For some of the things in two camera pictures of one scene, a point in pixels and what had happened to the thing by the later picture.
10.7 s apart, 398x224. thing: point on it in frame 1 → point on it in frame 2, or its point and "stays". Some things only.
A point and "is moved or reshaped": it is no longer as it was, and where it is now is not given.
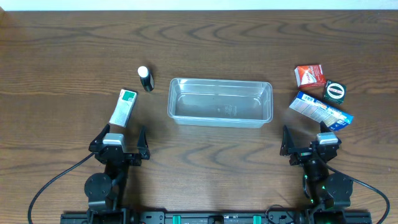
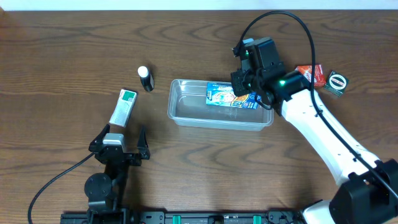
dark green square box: (335, 92) → (336, 83)
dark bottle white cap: (147, 80) stays
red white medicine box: (310, 75) stays
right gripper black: (305, 151) → (237, 82)
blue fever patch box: (320, 112) is moved or reshaped
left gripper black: (123, 156) stays
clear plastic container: (220, 102) stays
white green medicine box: (124, 107) stays
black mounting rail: (215, 217) stays
